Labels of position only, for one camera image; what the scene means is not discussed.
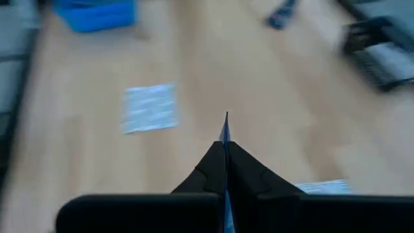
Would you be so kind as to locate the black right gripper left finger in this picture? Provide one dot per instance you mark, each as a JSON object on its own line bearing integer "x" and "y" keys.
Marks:
{"x": 210, "y": 171}

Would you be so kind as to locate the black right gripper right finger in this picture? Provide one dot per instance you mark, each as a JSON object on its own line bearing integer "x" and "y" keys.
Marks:
{"x": 249, "y": 171}

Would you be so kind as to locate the white adhesive bandage sheet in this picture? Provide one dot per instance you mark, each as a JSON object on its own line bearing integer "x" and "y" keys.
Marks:
{"x": 148, "y": 108}
{"x": 323, "y": 187}

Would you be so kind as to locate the black plastic mesh basket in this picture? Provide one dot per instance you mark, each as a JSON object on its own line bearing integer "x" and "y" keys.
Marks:
{"x": 365, "y": 39}

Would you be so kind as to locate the blue plastic mesh basket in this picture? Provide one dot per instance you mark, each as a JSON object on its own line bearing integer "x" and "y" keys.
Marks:
{"x": 93, "y": 14}

